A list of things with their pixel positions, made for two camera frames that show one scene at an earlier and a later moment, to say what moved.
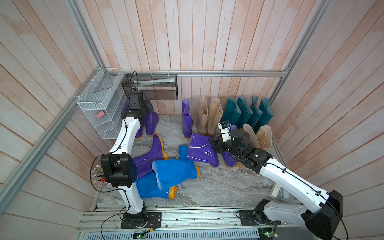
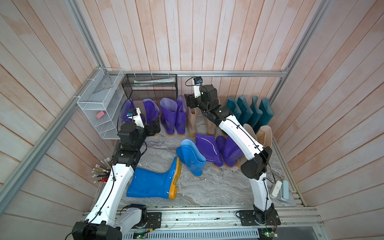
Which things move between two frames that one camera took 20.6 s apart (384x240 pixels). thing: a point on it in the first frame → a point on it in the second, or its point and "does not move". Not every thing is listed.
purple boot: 201,149 does not move
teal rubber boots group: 265,114 does not move
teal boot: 254,119 does not move
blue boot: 170,172 → 190,156
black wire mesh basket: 155,86 does not move
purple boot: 187,119 → 180,118
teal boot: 232,112 does not move
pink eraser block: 100,114 does not move
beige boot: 200,116 → 192,122
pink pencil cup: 97,174 does not move
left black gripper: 149,105 → 156,126
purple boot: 143,165 → 168,112
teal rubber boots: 246,112 does not move
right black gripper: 218,144 → 190,101
